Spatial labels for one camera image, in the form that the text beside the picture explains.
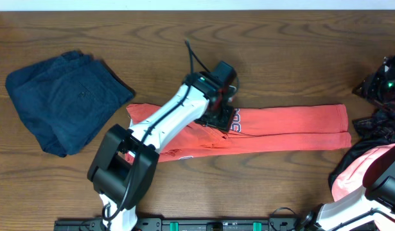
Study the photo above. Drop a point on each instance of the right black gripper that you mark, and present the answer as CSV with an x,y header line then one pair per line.
x,y
370,85

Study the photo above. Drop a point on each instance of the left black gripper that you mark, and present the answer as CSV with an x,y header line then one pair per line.
x,y
225,122

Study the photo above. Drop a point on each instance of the red orange t-shirt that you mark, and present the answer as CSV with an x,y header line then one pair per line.
x,y
280,128

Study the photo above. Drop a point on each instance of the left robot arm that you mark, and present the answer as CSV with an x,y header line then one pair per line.
x,y
125,163

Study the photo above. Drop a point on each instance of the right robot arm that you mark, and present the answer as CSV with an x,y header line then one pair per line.
x,y
363,183

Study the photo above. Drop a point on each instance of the black patterned garment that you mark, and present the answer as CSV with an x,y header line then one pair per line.
x,y
377,130

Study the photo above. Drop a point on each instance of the light pink garment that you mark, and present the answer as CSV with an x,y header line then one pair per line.
x,y
351,179

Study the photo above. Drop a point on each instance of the folded navy blue garment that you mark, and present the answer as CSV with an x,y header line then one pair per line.
x,y
66,100

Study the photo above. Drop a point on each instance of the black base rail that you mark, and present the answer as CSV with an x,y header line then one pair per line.
x,y
158,224

